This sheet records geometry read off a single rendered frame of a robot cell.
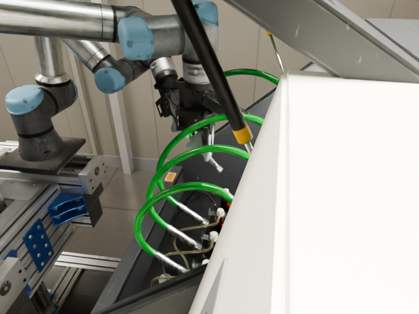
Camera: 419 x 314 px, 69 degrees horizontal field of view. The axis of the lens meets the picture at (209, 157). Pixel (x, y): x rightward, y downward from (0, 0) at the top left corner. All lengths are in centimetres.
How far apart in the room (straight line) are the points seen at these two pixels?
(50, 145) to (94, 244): 121
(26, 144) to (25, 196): 18
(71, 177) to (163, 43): 73
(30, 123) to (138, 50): 67
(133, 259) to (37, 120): 58
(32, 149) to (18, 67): 183
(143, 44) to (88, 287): 145
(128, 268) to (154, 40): 58
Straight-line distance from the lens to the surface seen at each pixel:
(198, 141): 73
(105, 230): 238
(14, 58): 299
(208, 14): 63
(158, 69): 96
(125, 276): 87
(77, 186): 122
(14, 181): 134
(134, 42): 59
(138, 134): 272
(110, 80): 91
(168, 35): 60
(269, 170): 18
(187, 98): 69
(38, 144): 121
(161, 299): 59
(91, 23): 70
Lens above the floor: 163
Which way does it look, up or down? 33 degrees down
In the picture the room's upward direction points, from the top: straight up
